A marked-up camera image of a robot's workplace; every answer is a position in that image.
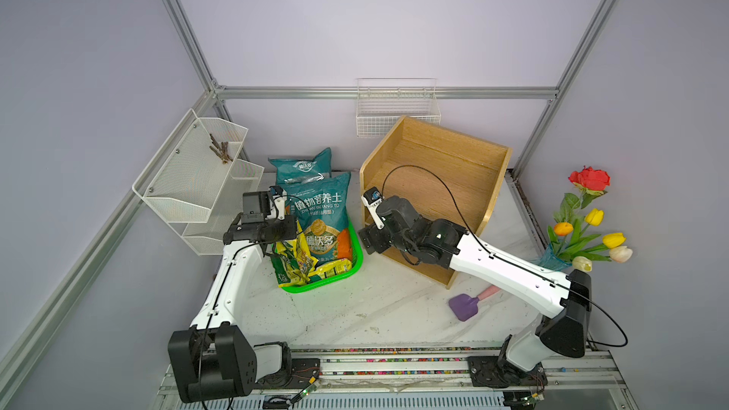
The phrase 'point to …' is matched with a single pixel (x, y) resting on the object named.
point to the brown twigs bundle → (220, 150)
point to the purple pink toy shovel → (465, 307)
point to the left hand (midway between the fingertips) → (291, 223)
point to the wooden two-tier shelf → (446, 176)
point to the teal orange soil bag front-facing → (322, 209)
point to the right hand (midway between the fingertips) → (374, 227)
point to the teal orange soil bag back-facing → (294, 171)
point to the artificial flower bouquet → (568, 237)
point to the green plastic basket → (358, 258)
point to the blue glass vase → (551, 261)
